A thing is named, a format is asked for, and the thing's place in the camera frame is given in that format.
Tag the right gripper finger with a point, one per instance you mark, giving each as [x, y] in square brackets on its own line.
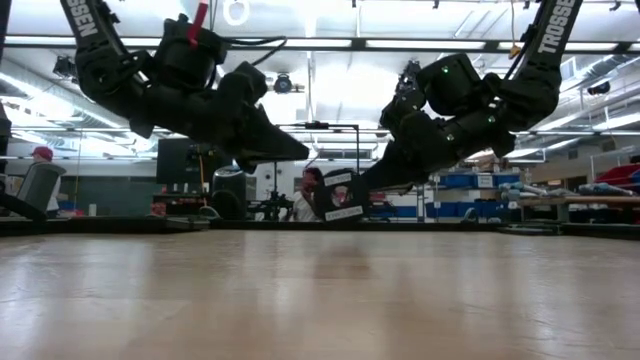
[395, 170]

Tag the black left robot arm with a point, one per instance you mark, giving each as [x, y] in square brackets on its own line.
[90, 65]

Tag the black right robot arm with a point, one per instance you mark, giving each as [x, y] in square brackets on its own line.
[550, 30]

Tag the shelf with blue bins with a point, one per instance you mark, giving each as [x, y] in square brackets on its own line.
[472, 180]

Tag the black monitor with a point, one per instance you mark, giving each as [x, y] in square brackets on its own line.
[172, 160]

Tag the person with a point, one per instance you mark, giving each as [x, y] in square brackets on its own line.
[302, 205]
[44, 152]

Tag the black overhead light beam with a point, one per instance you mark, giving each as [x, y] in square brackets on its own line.
[400, 44]

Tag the yellow hanging tag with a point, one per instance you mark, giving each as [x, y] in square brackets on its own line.
[514, 51]

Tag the wooden workbench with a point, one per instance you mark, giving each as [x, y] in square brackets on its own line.
[590, 201]

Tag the blue grey office chair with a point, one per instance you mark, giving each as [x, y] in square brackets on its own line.
[42, 187]

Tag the red storage bin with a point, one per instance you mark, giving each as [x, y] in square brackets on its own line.
[620, 175]

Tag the black gantry frame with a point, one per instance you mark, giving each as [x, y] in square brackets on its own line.
[357, 145]

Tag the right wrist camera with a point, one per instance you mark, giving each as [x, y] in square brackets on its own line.
[405, 112]

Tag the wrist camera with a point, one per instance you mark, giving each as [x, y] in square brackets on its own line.
[245, 82]
[405, 112]

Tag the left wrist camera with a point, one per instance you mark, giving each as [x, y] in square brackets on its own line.
[245, 82]

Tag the black overhead camera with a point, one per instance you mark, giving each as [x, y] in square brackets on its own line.
[65, 67]
[282, 84]
[409, 75]

